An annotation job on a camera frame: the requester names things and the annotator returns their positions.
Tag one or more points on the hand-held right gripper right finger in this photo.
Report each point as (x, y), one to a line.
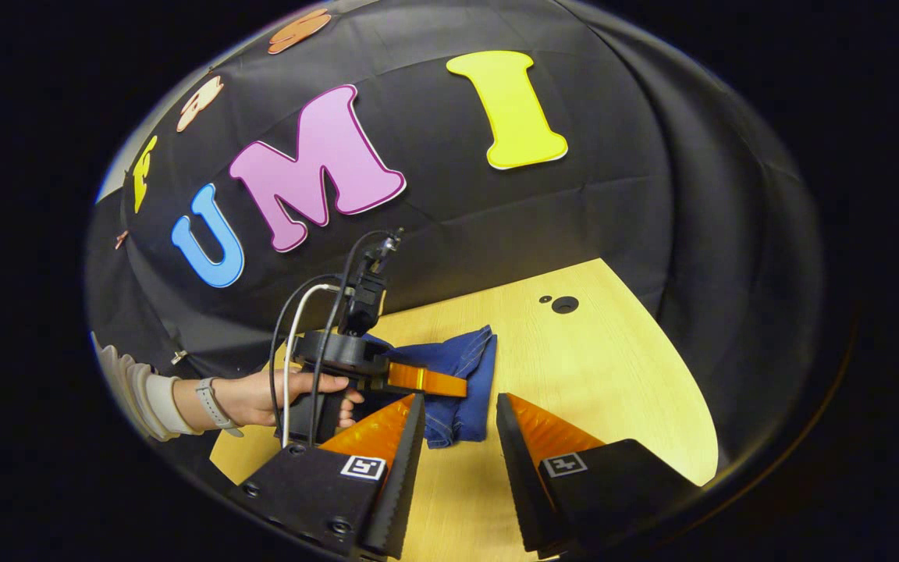
(520, 484)

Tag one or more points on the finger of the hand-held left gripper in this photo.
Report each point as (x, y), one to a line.
(430, 381)

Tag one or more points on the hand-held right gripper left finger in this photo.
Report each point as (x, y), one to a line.
(406, 484)

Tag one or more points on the blue denim jeans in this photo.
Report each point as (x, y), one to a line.
(465, 359)

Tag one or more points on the grey wrist watch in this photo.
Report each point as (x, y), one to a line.
(211, 402)

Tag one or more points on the black round table grommet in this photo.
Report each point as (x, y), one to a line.
(565, 304)

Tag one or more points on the small white cloth tag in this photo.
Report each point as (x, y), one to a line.
(178, 357)

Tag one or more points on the black backdrop cloth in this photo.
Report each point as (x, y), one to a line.
(574, 195)

